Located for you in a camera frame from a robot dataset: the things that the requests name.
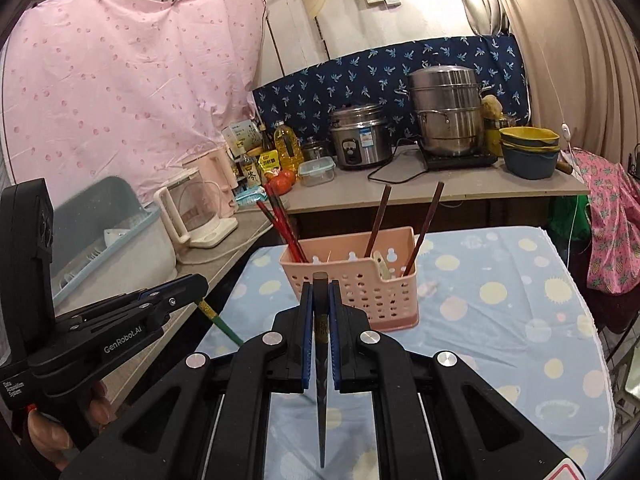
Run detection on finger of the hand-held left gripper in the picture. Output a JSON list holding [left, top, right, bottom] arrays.
[[140, 293, 202, 335], [55, 273, 210, 329]]

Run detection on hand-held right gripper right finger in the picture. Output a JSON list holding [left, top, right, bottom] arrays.
[[330, 280, 576, 480]]

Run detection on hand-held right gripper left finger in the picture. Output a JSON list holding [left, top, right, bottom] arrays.
[[59, 280, 314, 480]]

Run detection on pink plastic utensil basket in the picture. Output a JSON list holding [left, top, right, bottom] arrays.
[[279, 226, 420, 332]]

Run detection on green chopstick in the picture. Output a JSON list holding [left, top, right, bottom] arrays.
[[196, 299, 244, 350]]

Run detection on brown chopstick gold band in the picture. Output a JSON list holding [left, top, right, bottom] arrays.
[[311, 271, 332, 470]]

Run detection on reddish brown chopstick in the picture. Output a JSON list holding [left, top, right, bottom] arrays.
[[363, 184, 393, 259]]

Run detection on dark red chopstick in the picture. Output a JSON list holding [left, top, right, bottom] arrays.
[[264, 182, 307, 264], [403, 181, 446, 277]]

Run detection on person's left hand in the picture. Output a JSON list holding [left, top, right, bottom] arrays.
[[27, 380, 113, 468]]

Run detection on grey blue dish rack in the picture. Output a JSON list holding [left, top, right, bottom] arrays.
[[50, 176, 178, 307]]

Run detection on cream glass kettle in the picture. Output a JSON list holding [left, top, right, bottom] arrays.
[[154, 167, 240, 250]]

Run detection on blue wipes packet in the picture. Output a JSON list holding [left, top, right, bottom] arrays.
[[234, 186, 269, 207]]

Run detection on pink appliance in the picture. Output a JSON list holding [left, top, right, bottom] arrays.
[[182, 147, 239, 218]]

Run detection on dark sauce bottle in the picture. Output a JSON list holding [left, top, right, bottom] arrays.
[[238, 155, 264, 192]]

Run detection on red tomatoes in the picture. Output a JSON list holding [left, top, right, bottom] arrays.
[[267, 170, 297, 197]]

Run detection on light blue printed tablecloth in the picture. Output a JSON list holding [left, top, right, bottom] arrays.
[[192, 225, 613, 480]]

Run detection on white green bag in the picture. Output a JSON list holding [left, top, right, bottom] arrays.
[[222, 120, 262, 157]]

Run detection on glass container blue lid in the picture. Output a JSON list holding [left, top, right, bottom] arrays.
[[298, 157, 336, 187]]

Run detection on cooking oil bottle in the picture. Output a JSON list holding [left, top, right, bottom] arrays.
[[274, 121, 304, 174]]

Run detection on pink dotted curtain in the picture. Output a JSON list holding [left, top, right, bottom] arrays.
[[0, 0, 269, 207]]

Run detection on steel rice cooker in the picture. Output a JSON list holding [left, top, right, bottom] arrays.
[[330, 104, 394, 170]]

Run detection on black induction cooker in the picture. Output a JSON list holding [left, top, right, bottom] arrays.
[[417, 145, 501, 171]]

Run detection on stacked steel steamer pot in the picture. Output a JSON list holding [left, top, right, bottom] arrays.
[[407, 65, 494, 157]]

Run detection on navy floral cloth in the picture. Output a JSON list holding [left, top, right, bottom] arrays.
[[252, 34, 531, 162]]

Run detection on green cloth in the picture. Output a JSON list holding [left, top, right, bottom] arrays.
[[547, 195, 594, 242]]

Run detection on yellow bowl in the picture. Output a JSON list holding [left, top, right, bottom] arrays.
[[499, 126, 561, 155]]

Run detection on pink pineapple print cloth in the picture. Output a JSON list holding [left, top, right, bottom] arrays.
[[570, 149, 640, 293]]

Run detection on beige curtain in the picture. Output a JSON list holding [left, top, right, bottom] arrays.
[[462, 0, 640, 172]]

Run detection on black power cable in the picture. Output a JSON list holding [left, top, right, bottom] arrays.
[[367, 142, 427, 184]]

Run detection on white cord with switch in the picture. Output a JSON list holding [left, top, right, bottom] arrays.
[[540, 55, 590, 263]]

